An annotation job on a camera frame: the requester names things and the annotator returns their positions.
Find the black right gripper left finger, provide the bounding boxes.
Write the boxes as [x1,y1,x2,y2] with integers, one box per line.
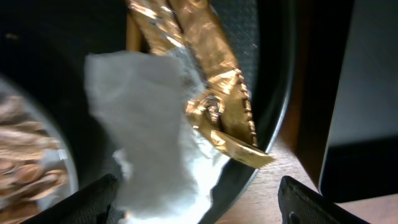
[22,174,123,224]

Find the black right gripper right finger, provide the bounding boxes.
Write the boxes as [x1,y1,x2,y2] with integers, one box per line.
[277,175,369,224]

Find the white tissue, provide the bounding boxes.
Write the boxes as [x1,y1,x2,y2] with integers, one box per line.
[85,51,228,223]

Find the gold foil wrapper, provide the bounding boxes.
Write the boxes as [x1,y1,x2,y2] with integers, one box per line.
[128,0,274,169]

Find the grey plate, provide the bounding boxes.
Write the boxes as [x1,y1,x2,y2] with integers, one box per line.
[0,74,79,224]

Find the wooden chopstick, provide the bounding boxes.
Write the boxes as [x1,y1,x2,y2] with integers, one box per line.
[126,14,142,52]

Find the black rectangular tray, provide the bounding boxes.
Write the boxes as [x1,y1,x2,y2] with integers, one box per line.
[294,0,398,203]

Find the food scraps on plate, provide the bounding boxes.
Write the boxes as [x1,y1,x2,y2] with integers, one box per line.
[0,95,69,224]

